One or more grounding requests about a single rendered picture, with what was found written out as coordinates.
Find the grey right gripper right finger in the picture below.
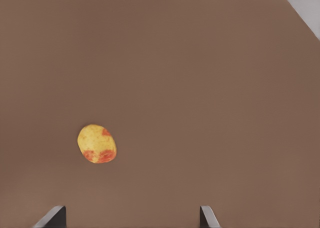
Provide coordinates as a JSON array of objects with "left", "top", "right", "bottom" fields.
[{"left": 199, "top": 205, "right": 222, "bottom": 228}]

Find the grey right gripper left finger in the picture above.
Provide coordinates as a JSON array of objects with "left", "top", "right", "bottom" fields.
[{"left": 31, "top": 205, "right": 67, "bottom": 228}]

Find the yellow potato with red patches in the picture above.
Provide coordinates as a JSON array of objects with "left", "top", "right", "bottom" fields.
[{"left": 77, "top": 124, "right": 118, "bottom": 164}]

